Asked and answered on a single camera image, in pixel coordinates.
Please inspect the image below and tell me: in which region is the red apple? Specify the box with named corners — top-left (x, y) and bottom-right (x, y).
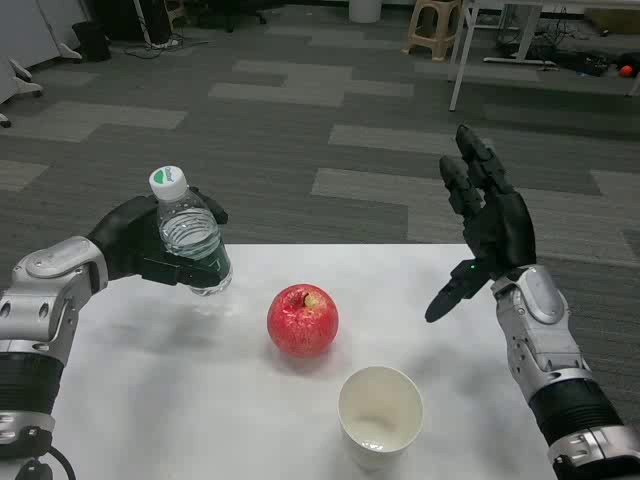
top-left (266, 283), bottom-right (340, 359)

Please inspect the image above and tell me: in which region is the clear plastic water bottle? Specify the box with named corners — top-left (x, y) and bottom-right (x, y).
top-left (147, 164), bottom-right (234, 296)

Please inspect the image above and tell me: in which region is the brown cardboard box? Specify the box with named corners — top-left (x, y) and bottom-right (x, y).
top-left (584, 7), bottom-right (640, 36)

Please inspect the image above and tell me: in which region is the white table with thin legs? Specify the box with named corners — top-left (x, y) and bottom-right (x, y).
top-left (448, 0), bottom-right (640, 112)

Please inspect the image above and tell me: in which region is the white plant pot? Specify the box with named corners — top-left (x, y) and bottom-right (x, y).
top-left (348, 0), bottom-right (383, 24)

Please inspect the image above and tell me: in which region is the black waste bin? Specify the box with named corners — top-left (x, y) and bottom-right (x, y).
top-left (72, 20), bottom-right (112, 63)

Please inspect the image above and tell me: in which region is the black cable tangle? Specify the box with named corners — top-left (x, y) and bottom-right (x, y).
top-left (529, 29), bottom-right (612, 77)

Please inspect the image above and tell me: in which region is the beige plastic stool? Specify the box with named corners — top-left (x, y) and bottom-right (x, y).
top-left (400, 0), bottom-right (464, 62)

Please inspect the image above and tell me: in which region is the white desk with T-foot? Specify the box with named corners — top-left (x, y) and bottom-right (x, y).
top-left (483, 2), bottom-right (560, 69)

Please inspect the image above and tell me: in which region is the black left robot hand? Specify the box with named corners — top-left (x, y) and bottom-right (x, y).
top-left (85, 187), bottom-right (234, 289)

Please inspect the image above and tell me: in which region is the white partition panel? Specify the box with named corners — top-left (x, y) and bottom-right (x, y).
top-left (0, 0), bottom-right (91, 66)
top-left (0, 49), bottom-right (44, 129)

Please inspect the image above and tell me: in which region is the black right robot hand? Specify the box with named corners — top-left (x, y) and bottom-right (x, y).
top-left (423, 123), bottom-right (539, 325)

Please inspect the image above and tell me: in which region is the white paper cup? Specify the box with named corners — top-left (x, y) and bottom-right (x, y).
top-left (337, 365), bottom-right (425, 471)

